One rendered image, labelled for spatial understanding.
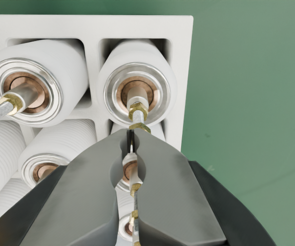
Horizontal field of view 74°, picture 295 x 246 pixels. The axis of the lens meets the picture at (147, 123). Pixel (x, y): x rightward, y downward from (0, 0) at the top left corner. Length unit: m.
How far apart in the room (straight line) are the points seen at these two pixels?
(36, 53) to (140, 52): 0.11
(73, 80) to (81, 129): 0.11
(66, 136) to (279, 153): 0.60
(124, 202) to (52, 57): 0.24
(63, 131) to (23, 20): 0.15
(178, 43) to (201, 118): 0.29
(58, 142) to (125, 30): 0.17
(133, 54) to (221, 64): 0.33
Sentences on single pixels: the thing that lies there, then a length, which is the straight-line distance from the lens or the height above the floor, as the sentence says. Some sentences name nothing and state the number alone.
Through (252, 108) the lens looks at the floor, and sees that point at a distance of 0.59.
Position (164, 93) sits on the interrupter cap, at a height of 0.25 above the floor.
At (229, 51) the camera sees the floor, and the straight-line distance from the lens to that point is 0.51.
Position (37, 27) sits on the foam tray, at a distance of 0.31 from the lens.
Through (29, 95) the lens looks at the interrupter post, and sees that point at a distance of 0.23.
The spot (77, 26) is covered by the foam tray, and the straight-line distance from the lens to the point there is 0.29.
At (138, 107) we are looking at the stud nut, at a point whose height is 0.30.
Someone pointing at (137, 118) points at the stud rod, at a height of 0.31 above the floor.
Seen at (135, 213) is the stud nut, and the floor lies 0.32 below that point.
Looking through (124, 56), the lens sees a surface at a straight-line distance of 0.22.
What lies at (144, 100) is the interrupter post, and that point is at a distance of 0.20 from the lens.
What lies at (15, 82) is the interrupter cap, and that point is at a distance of 0.26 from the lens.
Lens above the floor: 0.46
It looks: 62 degrees down
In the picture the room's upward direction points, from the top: 174 degrees clockwise
